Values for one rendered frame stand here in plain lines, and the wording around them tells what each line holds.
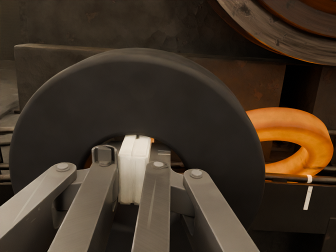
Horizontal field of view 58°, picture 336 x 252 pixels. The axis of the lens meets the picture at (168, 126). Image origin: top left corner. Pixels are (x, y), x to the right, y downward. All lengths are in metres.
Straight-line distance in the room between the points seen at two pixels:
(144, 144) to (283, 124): 0.26
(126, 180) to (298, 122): 0.29
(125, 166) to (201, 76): 0.06
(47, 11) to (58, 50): 0.09
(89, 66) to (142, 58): 0.03
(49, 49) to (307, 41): 0.39
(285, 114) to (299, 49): 0.09
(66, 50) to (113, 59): 0.38
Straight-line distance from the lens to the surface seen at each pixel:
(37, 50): 0.55
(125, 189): 0.16
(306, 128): 0.41
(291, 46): 0.44
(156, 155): 0.17
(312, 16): 0.43
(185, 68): 0.16
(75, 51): 0.53
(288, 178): 0.50
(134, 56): 0.16
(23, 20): 3.25
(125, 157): 0.15
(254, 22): 0.42
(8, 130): 0.59
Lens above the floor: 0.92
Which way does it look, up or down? 18 degrees down
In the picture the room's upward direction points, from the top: 4 degrees clockwise
